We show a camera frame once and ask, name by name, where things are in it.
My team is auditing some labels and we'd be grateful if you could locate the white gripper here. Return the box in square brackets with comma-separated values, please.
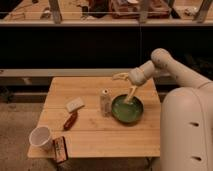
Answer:
[112, 65, 154, 104]

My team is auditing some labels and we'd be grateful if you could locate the cream plastic bottle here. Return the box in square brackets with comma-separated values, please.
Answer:
[100, 89, 111, 117]

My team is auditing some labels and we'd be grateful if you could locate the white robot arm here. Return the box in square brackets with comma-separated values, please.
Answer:
[112, 48, 213, 171]

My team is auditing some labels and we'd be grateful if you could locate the green bowl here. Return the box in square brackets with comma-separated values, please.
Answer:
[111, 94, 144, 123]

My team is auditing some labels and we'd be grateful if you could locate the wooden folding table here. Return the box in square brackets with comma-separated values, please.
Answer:
[27, 76, 162, 159]

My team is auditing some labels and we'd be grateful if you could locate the white sponge block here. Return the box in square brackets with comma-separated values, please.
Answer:
[66, 97, 84, 113]

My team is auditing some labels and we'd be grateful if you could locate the red brown oblong object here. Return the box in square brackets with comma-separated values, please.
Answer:
[63, 112, 78, 130]

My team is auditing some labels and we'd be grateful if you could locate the dark patterned box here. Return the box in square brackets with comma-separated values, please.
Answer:
[53, 136, 68, 164]

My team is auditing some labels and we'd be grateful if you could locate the white paper cup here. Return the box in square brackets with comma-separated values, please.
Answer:
[29, 126, 53, 151]

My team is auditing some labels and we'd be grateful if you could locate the long workbench shelf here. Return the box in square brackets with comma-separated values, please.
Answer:
[0, 0, 213, 26]

